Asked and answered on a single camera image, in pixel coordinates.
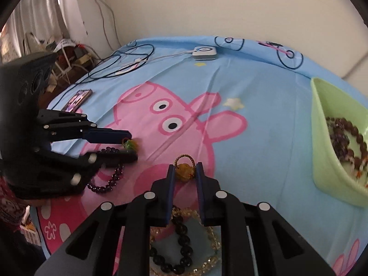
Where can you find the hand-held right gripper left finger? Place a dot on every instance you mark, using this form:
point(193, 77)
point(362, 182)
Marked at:
point(170, 201)

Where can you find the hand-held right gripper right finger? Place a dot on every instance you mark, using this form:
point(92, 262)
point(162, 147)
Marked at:
point(201, 201)

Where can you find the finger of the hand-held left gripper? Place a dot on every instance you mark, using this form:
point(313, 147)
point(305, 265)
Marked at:
point(57, 175)
point(109, 136)

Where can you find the green bead charm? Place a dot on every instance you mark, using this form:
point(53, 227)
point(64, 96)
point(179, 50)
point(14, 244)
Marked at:
point(130, 144)

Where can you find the green plastic basin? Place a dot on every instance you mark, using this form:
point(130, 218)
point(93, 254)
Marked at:
point(325, 155)

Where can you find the smartphone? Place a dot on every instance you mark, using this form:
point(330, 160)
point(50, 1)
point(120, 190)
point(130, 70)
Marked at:
point(77, 100)

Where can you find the person's red patterned garment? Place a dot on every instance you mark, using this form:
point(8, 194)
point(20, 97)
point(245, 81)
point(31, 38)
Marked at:
point(11, 207)

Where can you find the white plastic rack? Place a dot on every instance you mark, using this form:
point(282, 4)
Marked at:
point(66, 43)

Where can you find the white curtain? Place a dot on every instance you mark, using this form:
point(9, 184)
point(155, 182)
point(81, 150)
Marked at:
point(37, 11)

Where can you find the small white charger box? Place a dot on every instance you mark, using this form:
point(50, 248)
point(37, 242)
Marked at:
point(204, 52)

